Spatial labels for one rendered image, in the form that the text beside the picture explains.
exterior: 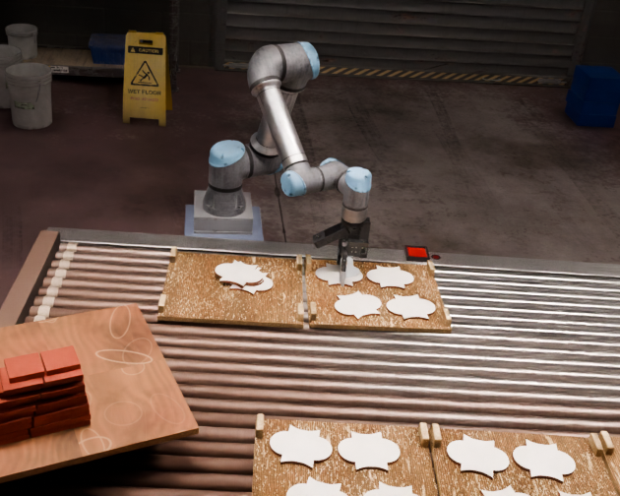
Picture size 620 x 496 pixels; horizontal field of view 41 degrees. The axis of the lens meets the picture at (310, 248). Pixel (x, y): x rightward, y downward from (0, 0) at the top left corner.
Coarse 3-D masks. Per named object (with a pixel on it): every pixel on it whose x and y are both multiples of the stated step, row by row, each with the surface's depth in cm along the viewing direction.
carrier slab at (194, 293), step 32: (192, 256) 262; (224, 256) 264; (192, 288) 247; (224, 288) 248; (288, 288) 251; (160, 320) 234; (192, 320) 235; (224, 320) 235; (256, 320) 236; (288, 320) 237
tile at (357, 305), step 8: (344, 296) 249; (352, 296) 249; (360, 296) 249; (368, 296) 250; (336, 304) 245; (344, 304) 245; (352, 304) 245; (360, 304) 246; (368, 304) 246; (376, 304) 247; (344, 312) 242; (352, 312) 242; (360, 312) 242; (368, 312) 243; (376, 312) 243
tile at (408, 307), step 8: (400, 296) 251; (408, 296) 252; (416, 296) 252; (392, 304) 247; (400, 304) 248; (408, 304) 248; (416, 304) 248; (424, 304) 249; (432, 304) 249; (392, 312) 244; (400, 312) 244; (408, 312) 245; (416, 312) 245; (424, 312) 245; (432, 312) 246
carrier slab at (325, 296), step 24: (312, 264) 264; (336, 264) 266; (360, 264) 267; (384, 264) 268; (408, 264) 270; (312, 288) 252; (336, 288) 253; (360, 288) 255; (384, 288) 256; (408, 288) 257; (432, 288) 258; (336, 312) 243; (384, 312) 245
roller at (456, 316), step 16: (48, 288) 243; (64, 288) 244; (80, 288) 245; (304, 304) 248; (464, 320) 250; (480, 320) 250; (496, 320) 251; (512, 320) 251; (528, 320) 251; (544, 320) 252; (560, 320) 252; (576, 320) 253; (592, 320) 254
